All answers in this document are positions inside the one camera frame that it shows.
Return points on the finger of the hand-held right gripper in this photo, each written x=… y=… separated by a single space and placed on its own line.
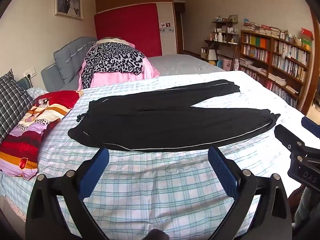
x=311 y=127
x=285 y=135

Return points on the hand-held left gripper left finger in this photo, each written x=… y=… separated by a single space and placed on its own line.
x=96 y=170

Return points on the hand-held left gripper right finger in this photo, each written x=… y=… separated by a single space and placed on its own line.
x=222 y=170

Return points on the black pants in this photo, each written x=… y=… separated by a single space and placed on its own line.
x=162 y=125

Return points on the black thread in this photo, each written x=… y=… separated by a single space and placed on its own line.
x=175 y=166

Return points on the plaid bedsheet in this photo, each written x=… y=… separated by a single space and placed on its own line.
x=150 y=192

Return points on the wooden bookshelf with books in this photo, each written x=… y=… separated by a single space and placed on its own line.
x=275 y=62

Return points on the colourful patterned quilt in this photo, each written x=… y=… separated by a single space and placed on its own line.
x=30 y=135

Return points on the green box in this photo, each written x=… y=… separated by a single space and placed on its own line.
x=306 y=43

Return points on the pink bin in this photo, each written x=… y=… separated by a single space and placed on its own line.
x=227 y=65

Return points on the pink dotted blanket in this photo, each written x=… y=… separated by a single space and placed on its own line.
x=112 y=77

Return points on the red box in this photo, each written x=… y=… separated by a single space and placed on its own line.
x=307 y=33

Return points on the pile of books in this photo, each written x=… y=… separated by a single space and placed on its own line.
x=262 y=30

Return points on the white lamp shade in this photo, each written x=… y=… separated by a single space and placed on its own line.
x=212 y=54

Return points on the dark plaid pillow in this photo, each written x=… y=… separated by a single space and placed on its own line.
x=12 y=100

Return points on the dark wooden desk shelf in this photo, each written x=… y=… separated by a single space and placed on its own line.
x=225 y=42

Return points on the teal striped pillow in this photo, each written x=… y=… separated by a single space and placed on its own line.
x=25 y=83

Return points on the grey mattress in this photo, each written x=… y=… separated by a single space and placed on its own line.
x=180 y=65

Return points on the leopard print cloth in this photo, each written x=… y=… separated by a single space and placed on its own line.
x=112 y=57

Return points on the grey padded headboard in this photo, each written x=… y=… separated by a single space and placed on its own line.
x=67 y=60

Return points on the red upright panel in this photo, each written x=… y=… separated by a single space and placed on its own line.
x=130 y=25

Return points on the white wall socket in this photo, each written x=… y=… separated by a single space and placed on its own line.
x=29 y=72

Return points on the wooden door frame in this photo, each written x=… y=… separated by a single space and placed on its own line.
x=178 y=27

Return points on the wall stickers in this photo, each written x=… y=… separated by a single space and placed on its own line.
x=166 y=27

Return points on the framed wall photo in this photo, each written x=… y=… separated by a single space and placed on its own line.
x=68 y=2

